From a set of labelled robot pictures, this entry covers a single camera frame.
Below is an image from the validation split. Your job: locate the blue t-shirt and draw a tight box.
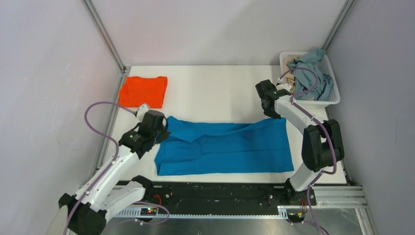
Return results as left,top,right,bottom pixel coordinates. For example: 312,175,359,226
155,116,294,176

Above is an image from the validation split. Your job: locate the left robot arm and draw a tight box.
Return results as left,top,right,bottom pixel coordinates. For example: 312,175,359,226
59,110,170,235

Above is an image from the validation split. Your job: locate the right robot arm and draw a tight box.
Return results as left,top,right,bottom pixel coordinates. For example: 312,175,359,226
255,80,345,205

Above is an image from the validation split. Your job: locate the beige crumpled t-shirt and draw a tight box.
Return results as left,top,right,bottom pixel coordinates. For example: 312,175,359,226
283,57,296,94

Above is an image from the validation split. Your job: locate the grey-blue crumpled t-shirt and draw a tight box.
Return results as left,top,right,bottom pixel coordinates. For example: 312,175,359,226
287,48,334,101

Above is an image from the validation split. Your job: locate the folded orange t-shirt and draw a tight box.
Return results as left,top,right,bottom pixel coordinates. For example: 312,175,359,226
119,76,168,109

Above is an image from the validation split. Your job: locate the white plastic laundry basket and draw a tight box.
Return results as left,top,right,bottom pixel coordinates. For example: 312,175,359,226
279,51,340,108

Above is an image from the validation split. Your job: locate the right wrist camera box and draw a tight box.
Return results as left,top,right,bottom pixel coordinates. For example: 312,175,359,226
276,78,292,92

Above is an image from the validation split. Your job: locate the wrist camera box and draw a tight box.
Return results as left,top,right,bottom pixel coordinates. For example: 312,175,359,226
276,78,292,92
135,103,150,120

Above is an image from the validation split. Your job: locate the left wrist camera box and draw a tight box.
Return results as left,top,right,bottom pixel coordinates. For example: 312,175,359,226
135,103,150,120

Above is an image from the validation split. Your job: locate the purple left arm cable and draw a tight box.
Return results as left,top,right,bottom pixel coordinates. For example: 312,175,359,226
61,101,170,235

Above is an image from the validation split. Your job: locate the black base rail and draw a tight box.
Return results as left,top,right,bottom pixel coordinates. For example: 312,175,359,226
110,180,317,218

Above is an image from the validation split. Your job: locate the aluminium frame profile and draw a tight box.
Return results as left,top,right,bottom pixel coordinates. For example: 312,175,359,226
101,184,376,235

